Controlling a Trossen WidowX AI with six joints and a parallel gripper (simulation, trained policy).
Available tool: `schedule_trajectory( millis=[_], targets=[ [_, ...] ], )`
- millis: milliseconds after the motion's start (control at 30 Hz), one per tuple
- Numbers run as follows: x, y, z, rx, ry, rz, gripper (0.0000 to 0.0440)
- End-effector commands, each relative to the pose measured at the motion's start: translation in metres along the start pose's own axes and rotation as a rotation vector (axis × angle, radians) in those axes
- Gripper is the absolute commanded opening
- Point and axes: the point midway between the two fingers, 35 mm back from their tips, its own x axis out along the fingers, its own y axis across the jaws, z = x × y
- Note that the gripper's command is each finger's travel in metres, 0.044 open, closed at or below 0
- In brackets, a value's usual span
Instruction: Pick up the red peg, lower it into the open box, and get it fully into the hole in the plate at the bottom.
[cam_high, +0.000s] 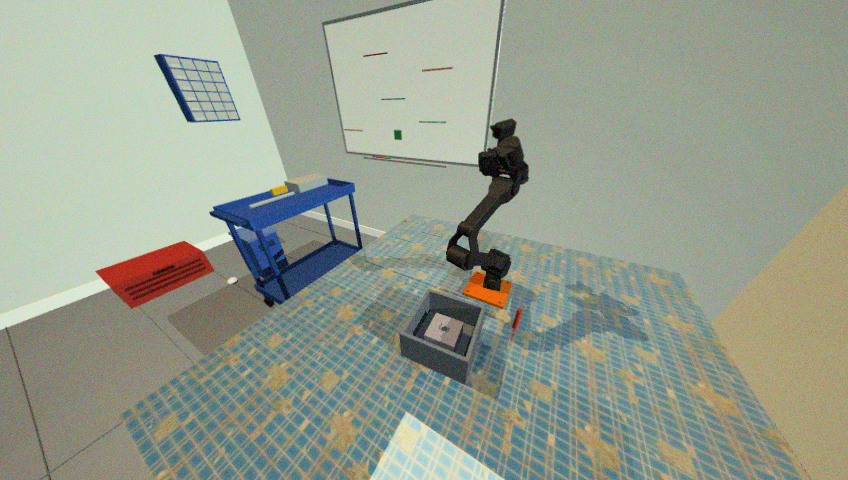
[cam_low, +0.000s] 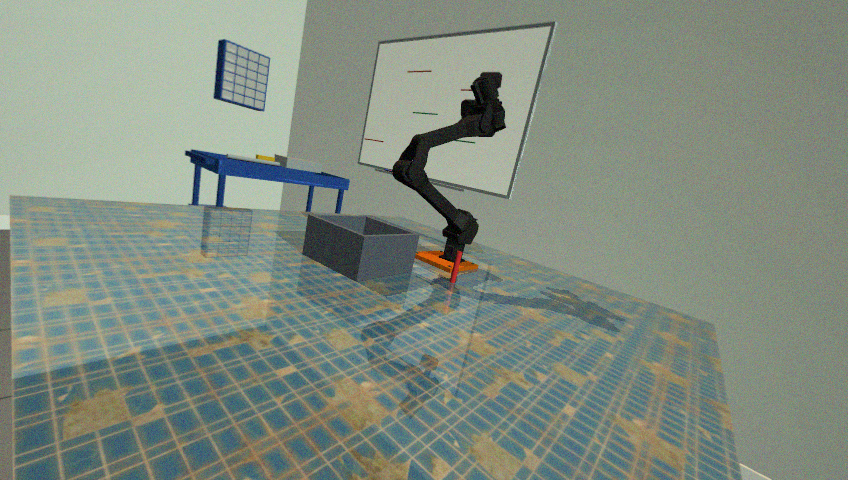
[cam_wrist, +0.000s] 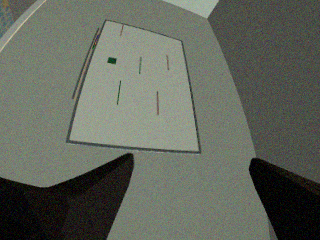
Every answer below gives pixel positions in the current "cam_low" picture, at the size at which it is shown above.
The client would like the dark red peg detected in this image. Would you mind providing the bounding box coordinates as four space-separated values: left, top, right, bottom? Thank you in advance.
450 251 463 283

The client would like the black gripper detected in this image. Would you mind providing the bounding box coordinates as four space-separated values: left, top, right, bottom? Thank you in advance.
478 72 502 137

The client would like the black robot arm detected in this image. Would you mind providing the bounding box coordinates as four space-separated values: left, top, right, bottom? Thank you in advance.
392 73 506 262

